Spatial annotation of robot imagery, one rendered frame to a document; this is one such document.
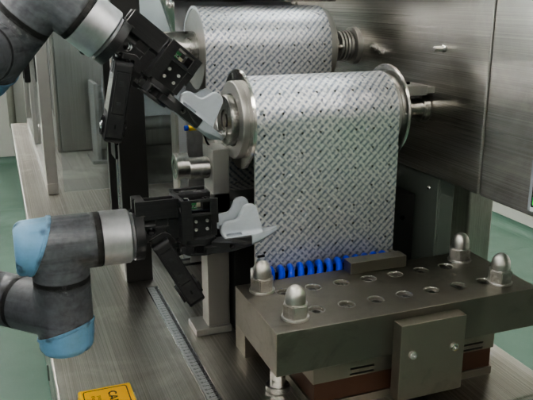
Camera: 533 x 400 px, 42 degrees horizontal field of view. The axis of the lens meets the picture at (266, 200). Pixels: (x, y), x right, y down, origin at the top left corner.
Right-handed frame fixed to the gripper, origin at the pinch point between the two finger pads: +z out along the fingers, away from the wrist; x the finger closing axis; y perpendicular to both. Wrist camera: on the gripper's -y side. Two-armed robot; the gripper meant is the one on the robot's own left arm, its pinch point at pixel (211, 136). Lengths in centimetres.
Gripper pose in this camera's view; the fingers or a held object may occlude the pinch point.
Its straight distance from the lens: 102.9
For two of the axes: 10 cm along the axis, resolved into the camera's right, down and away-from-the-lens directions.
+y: 6.0, -8.0, 0.1
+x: -3.6, -2.6, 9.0
